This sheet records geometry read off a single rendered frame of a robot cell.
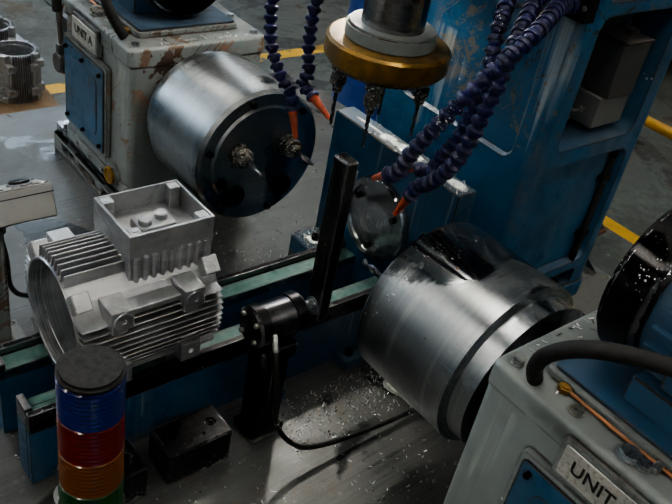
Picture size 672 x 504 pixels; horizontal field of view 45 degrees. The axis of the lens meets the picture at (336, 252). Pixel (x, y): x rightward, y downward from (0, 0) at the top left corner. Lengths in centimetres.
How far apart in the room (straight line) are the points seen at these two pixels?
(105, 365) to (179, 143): 72
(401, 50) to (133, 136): 62
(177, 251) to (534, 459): 50
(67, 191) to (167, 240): 73
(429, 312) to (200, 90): 60
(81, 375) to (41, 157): 118
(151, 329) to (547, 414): 50
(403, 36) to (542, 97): 24
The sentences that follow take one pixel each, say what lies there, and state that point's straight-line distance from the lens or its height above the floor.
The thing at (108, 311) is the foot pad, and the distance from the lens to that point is 102.
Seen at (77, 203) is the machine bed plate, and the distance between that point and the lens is 172.
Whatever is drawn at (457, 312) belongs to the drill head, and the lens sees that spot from 101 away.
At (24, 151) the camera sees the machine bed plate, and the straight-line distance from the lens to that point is 190.
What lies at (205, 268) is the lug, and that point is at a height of 108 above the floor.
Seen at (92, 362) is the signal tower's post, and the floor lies 122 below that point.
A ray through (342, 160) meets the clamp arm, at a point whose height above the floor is 125.
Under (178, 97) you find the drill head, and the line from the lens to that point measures 144.
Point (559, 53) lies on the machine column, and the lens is 123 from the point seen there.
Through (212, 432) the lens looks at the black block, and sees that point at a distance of 117.
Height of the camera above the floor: 173
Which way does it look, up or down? 34 degrees down
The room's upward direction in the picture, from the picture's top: 11 degrees clockwise
